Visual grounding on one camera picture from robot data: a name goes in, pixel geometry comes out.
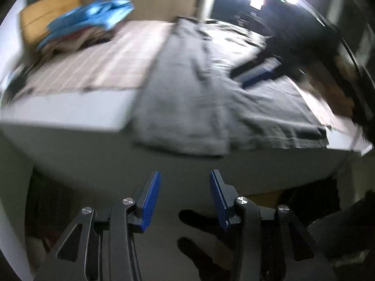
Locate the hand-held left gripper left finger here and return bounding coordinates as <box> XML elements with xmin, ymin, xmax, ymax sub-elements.
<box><xmin>34</xmin><ymin>169</ymin><xmax>162</xmax><ymax>281</ymax></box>

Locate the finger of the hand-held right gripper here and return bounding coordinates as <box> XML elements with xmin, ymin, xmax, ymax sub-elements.
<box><xmin>230</xmin><ymin>57</ymin><xmax>283</xmax><ymax>89</ymax></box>

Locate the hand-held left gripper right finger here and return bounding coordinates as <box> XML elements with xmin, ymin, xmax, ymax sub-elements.
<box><xmin>209</xmin><ymin>169</ymin><xmax>337</xmax><ymax>281</ymax></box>

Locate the grey flower print t-shirt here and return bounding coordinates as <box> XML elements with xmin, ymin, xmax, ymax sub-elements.
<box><xmin>132</xmin><ymin>18</ymin><xmax>329</xmax><ymax>157</ymax></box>

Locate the white table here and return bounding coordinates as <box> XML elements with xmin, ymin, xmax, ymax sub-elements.
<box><xmin>0</xmin><ymin>88</ymin><xmax>375</xmax><ymax>188</ymax></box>

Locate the blue striped garment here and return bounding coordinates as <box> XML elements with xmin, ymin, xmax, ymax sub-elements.
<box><xmin>37</xmin><ymin>0</ymin><xmax>135</xmax><ymax>50</ymax></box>

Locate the beige knit sweater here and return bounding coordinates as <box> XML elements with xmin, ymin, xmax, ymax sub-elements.
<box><xmin>44</xmin><ymin>29</ymin><xmax>94</xmax><ymax>57</ymax></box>

